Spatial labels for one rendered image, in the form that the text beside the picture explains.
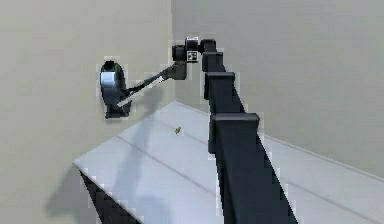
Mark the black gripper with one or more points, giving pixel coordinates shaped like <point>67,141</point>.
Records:
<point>180,63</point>

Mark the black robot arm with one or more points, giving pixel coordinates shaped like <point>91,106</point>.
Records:
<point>240,150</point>

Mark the small olive object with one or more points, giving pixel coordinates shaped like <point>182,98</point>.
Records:
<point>178,130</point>

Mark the pale grey table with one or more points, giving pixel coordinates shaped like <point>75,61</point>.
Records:
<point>173,173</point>

